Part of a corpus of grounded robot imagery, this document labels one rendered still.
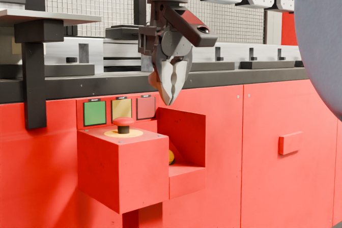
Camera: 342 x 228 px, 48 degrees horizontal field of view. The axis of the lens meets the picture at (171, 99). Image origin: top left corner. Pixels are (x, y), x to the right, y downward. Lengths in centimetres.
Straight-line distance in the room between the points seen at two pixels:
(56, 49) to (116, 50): 44
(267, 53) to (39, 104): 105
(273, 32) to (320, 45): 459
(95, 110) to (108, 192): 18
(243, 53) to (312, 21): 129
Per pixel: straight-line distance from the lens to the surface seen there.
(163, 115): 85
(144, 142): 66
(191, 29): 67
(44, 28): 74
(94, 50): 105
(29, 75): 82
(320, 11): 20
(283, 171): 159
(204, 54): 133
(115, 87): 94
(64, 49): 101
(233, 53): 145
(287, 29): 288
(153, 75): 76
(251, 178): 141
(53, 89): 86
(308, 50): 21
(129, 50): 143
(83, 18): 75
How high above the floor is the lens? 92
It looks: 6 degrees down
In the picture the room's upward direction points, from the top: straight up
